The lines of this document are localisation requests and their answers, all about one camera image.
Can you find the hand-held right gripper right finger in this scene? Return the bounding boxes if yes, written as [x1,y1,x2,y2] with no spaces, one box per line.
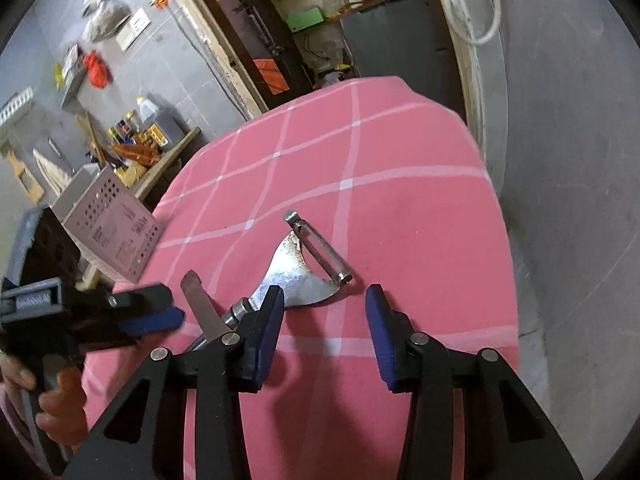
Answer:
[365,284,583,480]

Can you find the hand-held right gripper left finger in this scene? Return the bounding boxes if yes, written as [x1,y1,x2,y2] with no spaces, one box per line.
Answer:
[62,285,286,480]

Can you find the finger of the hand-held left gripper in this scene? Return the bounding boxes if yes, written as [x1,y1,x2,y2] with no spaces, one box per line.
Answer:
[75,306,187,354]
[106,284,176,313]

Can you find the steel peeler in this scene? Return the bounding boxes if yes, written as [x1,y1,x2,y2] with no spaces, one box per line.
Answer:
[224,210,354,328]

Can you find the pink perforated plastic basket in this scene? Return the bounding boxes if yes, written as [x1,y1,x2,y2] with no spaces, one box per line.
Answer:
[52,166,163,283]

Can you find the person's left hand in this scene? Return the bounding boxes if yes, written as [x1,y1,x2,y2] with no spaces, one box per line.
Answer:
[0,355,91,448]

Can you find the wooden hanging board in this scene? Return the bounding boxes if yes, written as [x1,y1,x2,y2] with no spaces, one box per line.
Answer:
[2,145,46,206]

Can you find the beige hanging towel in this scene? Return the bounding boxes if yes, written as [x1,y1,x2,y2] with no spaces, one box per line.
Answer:
[32,147,73,193]

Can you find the pink checked tablecloth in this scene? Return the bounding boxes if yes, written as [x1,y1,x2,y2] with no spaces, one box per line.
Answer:
[82,76,523,480]

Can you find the orange snack package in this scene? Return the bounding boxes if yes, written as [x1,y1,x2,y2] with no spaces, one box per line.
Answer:
[111,141,163,165]

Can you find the red plastic bag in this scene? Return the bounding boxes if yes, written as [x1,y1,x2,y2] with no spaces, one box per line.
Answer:
[81,50,111,91]

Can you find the orange paper on door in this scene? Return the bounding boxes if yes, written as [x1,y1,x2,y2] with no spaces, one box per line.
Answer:
[252,58,291,96]

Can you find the hanging clear bag of dried goods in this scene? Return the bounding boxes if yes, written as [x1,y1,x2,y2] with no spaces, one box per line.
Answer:
[80,0,133,43]

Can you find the dark brown door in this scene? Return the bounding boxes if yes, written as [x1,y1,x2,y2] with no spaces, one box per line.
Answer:
[180,0,313,106]

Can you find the plastic bags on floor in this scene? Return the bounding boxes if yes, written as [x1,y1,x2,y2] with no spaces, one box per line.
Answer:
[312,50,353,88]

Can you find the grey cabinet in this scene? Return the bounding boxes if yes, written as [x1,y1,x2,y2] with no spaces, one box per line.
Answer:
[340,0,453,91]

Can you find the green box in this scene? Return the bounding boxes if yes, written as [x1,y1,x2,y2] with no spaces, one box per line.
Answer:
[286,7,323,32]

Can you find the white plastic wall rack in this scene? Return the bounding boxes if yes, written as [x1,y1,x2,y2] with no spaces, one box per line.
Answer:
[0,86,35,126]

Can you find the metal wire wall rack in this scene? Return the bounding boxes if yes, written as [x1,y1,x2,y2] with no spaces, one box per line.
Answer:
[52,45,88,111]

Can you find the white wall sockets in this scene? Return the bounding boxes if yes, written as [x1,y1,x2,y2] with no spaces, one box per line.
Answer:
[117,7,151,51]

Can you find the wooden door frame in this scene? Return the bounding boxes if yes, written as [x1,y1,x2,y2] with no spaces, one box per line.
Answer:
[152,0,506,186]

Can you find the white hose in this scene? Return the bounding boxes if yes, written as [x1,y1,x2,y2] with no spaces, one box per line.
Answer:
[442,0,502,46]

